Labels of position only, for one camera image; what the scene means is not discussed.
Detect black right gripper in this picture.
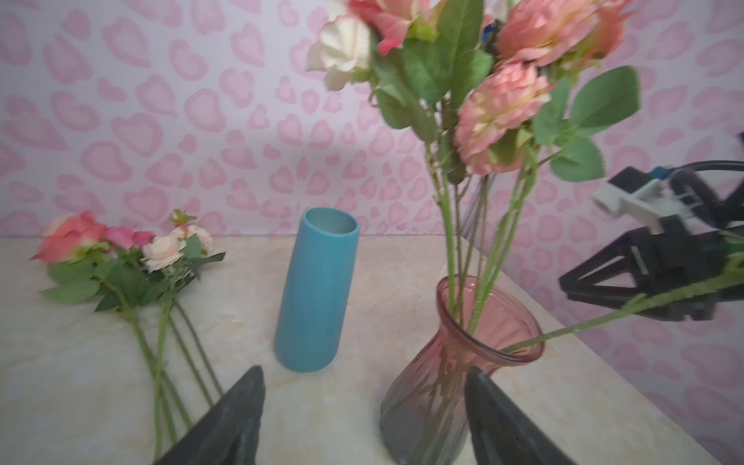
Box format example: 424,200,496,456
559,216,743,310

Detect pink glass vase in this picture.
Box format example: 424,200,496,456
380,276,544,464

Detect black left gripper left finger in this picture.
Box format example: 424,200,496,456
157,365,265,464

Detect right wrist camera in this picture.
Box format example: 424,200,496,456
592,167,693,234

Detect cream white rose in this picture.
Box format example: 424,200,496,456
306,2,480,282

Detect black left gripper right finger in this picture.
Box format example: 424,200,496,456
464,366,574,465

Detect small pink spray roses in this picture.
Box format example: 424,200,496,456
455,1,641,333

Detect magenta small rose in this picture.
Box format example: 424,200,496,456
106,227,155,250

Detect teal ceramic vase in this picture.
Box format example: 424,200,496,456
274,207,360,373

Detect pink cream spray roses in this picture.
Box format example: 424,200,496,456
107,209,225,406

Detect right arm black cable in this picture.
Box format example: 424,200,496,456
667,159,744,231

